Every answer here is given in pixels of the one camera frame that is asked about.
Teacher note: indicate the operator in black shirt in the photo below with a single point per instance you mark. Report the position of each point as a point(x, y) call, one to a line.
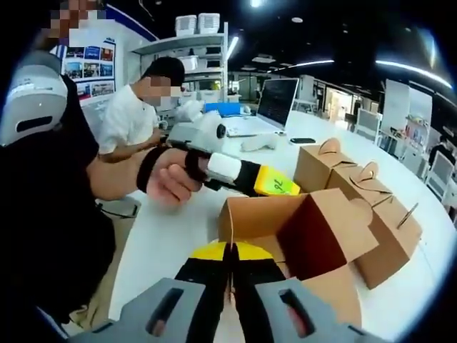
point(43, 214)

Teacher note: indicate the white office chair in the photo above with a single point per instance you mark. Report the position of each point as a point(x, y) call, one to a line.
point(441, 175)
point(367, 123)

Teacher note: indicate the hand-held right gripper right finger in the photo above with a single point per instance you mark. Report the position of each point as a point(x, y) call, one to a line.
point(260, 282)

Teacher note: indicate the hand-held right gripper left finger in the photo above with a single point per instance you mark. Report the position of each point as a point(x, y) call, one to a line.
point(200, 278)

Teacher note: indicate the person's left hand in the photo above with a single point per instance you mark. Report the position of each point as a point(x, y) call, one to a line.
point(171, 182)

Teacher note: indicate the white worn device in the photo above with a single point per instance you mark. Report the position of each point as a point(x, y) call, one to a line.
point(32, 100)

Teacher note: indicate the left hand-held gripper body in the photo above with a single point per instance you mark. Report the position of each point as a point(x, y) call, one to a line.
point(193, 134)

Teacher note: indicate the display shelf with goods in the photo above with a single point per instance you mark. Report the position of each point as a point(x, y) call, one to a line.
point(416, 132)

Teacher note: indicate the white storage bin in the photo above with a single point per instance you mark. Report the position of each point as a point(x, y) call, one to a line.
point(185, 25)
point(209, 23)

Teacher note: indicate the white storage shelf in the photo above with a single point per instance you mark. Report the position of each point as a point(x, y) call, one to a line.
point(225, 71)

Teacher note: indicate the small black device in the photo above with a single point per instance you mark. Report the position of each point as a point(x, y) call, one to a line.
point(303, 140)

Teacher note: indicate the silver laptop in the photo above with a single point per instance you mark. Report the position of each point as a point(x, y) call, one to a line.
point(276, 103)

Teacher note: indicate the ceiling light strip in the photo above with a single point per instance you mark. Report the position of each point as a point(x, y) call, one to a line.
point(410, 68)

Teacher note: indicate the blue box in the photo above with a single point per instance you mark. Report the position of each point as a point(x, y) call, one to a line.
point(228, 109)

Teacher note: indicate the white handheld controller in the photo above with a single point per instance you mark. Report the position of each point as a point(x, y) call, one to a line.
point(260, 144)

